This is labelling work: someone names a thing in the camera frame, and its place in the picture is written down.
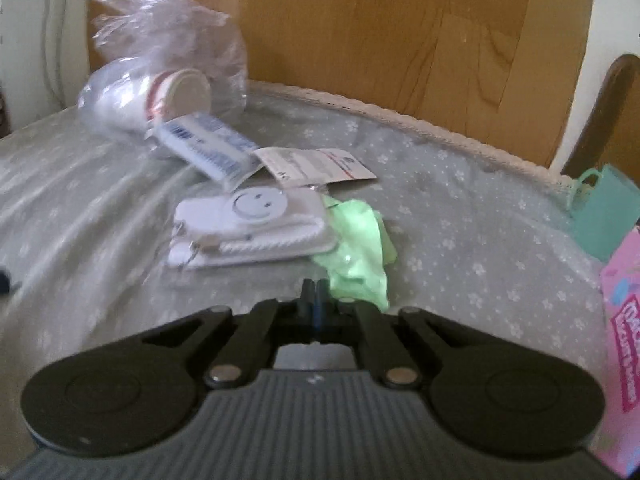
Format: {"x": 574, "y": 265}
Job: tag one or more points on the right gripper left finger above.
{"x": 259, "y": 334}

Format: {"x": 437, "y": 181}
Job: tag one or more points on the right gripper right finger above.
{"x": 359, "y": 325}

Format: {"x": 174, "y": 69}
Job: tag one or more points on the green soft cloth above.
{"x": 356, "y": 266}

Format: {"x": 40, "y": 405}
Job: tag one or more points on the white paper label card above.
{"x": 293, "y": 167}

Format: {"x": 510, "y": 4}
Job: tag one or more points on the grey floral tablecloth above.
{"x": 103, "y": 239}

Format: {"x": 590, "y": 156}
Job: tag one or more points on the white paper cup stack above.
{"x": 136, "y": 103}

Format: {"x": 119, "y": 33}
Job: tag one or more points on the pink macaron tin box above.
{"x": 620, "y": 287}

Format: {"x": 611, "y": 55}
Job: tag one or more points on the teal plastic mug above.
{"x": 604, "y": 206}

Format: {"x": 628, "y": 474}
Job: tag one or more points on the clear plastic bag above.
{"x": 144, "y": 37}

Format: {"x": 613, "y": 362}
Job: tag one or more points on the wood-pattern cardboard panel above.
{"x": 502, "y": 72}

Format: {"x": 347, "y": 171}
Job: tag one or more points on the brown wooden chair back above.
{"x": 612, "y": 132}

